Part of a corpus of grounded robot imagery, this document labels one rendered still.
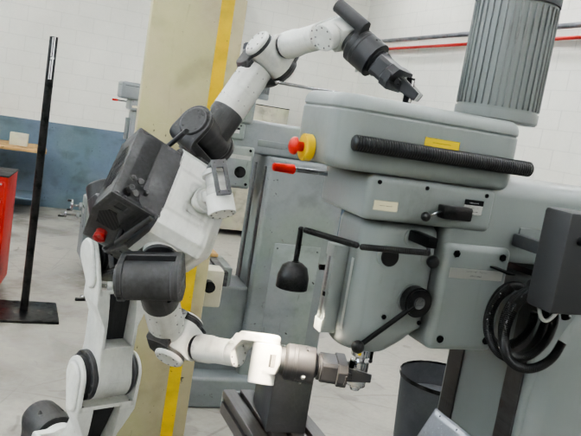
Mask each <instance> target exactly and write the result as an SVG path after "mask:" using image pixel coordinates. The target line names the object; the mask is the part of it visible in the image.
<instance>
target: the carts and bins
mask: <svg viewBox="0 0 581 436"><path fill-rule="evenodd" d="M445 367H446V363H443V362H433V361H424V360H416V361H409V362H404V363H403V364H402V365H401V366H400V368H401V370H399V373H400V380H399V393H398V400H397V407H396V415H395V422H394V429H393V436H418V434H419V432H420V431H421V429H422V428H423V426H424V425H425V423H426V421H427V420H428V419H429V418H430V416H431V414H432V413H433V411H434V410H435V408H437V406H438V402H439V397H440V393H441V388H442V384H443V379H444V371H445Z"/></svg>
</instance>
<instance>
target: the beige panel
mask: <svg viewBox="0 0 581 436"><path fill-rule="evenodd" d="M246 8H247V0H151V3H150V15H149V22H148V29H147V36H146V43H145V50H144V63H143V70H142V76H141V83H140V90H139V97H138V103H137V116H136V124H135V131H134V133H135V132H136V131H137V130H138V129H139V128H143V129H144V130H146V131H147V132H148V133H150V134H151V135H153V136H154V137H156V138H158V139H159V140H161V141H163V142H164V143H165V144H167V143H168V142H169V141H170V140H171V139H173V138H172V137H171V136H170V134H169V129H170V127H171V126H172V125H173V124H174V123H175V122H176V121H177V120H178V119H179V117H180V116H181V115H182V114H183V113H184V112H185V111H187V110H188V109H189V108H191V107H193V106H205V107H206V108H208V109H209V111H210V106H211V105H212V104H213V103H214V101H215V100H216V98H217V97H218V96H219V94H220V92H221V91H222V89H223V88H224V87H225V85H226V84H227V82H228V81H229V80H230V79H231V77H232V76H233V74H234V72H235V71H236V70H237V64H236V61H237V60H238V58H239V55H240V50H241V43H242V37H243V31H244V25H245V19H246ZM209 260H210V255H209V257H208V258H207V259H206V260H204V261H202V263H200V264H199V265H198V266H196V267H194V268H193V269H191V270H190V271H189V272H186V289H185V292H184V295H183V299H182V301H181V307H182V308H183V309H184V310H186V311H189V312H191V313H193V314H195V315H196V316H197V317H198V318H199V319H201V313H202V306H203V301H204V295H205V289H206V283H207V276H208V266H209ZM148 331H149V329H148V325H147V323H146V319H145V315H143V317H142V319H141V321H140V323H139V325H138V327H137V336H136V341H135V346H134V351H136V352H137V354H138V356H139V358H140V361H141V365H142V375H141V381H140V384H139V389H138V393H137V401H136V406H135V408H134V410H133V411H132V413H131V415H130V416H129V418H128V419H127V421H126V422H125V423H124V424H123V426H122V427H121V428H120V430H119V431H118V433H117V435H116V436H183V435H184V429H185V424H186V418H187V411H188V401H189V395H190V389H191V382H192V377H193V371H194V365H195V361H193V362H191V361H185V360H184V362H183V364H182V366H181V367H171V366H169V365H167V364H165V363H163V362H161V361H160V360H159V359H158V358H157V357H156V354H155V352H154V351H153V350H152V349H150V346H149V344H148V341H147V337H146V335H147V333H148Z"/></svg>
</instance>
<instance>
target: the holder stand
mask: <svg viewBox="0 0 581 436"><path fill-rule="evenodd" d="M313 381H314V379H313V380H312V383H311V384H309V383H304V382H301V384H299V383H298V381H288V380H284V379H283V377H282V376H281V375H280V374H276V375H275V381H274V385H273V386H267V385H260V384H256V387H255V392H254V397H253V400H254V403H255V406H256V408H257V410H258V412H259V417H260V419H261V421H262V423H263V426H264V428H265V431H266V432H277V433H304V431H305V426H306V421H307V416H308V411H309V405H310V397H311V391H312V386H313Z"/></svg>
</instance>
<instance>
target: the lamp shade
mask: <svg viewBox="0 0 581 436"><path fill-rule="evenodd" d="M308 283H309V274H308V268H307V267H306V266H305V265H304V264H303V263H302V262H300V261H298V262H296V261H293V260H289V261H287V262H285V263H283V265H281V267H280V269H279V271H278V276H277V281H276V287H277V288H280V289H282V290H285V291H289V292H306V291H307V289H308Z"/></svg>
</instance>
